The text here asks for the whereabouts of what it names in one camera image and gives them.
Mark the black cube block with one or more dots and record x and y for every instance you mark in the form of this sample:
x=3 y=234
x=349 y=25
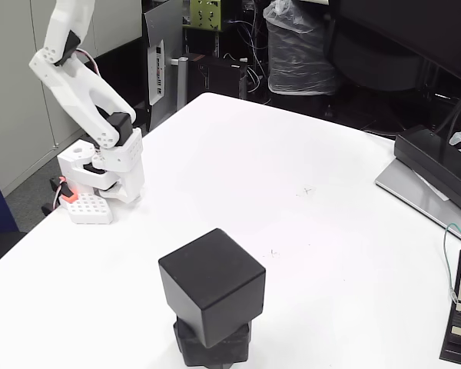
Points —
x=234 y=346
x=219 y=366
x=211 y=280

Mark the black equipment box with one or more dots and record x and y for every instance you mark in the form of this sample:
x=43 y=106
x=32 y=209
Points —
x=219 y=77

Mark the silver computer tower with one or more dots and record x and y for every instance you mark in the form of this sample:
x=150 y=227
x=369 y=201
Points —
x=155 y=57

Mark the bin with clear plastic bag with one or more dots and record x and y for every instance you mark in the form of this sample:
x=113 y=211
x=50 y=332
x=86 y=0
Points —
x=299 y=54

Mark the green perforated board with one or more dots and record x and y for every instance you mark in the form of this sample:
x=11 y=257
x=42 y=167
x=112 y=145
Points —
x=205 y=13

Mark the silver monitor stand base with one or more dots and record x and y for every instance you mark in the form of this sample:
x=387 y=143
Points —
x=411 y=192

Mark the black computer monitor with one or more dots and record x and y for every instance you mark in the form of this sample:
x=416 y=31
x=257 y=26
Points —
x=407 y=23

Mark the grey metal cabinet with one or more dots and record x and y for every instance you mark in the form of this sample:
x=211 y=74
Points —
x=7 y=57

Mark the grey metal post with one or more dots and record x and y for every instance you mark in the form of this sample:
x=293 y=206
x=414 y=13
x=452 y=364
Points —
x=183 y=77

